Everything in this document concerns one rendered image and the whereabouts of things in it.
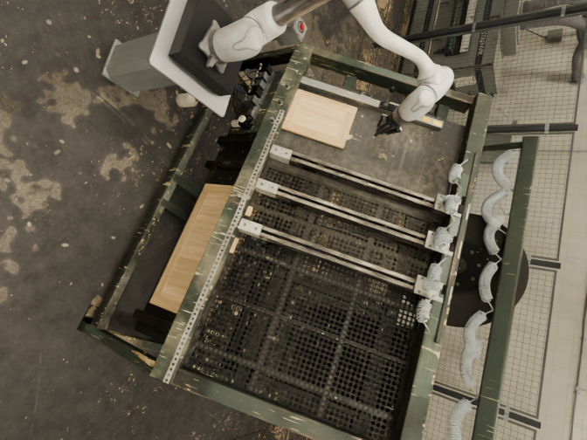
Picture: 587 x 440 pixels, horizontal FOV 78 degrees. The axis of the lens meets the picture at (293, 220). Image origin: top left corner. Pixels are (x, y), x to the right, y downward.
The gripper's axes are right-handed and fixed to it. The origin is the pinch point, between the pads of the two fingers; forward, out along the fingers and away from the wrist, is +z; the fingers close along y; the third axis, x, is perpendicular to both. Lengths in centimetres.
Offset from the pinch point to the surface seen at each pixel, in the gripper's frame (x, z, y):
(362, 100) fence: -35, 40, 12
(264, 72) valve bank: -13, 50, 72
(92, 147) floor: 85, 75, 126
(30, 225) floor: 141, 65, 118
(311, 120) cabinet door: -6, 47, 30
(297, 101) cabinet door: -12, 51, 44
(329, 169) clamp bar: 19.4, 32.3, 4.8
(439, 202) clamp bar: 2, 11, -54
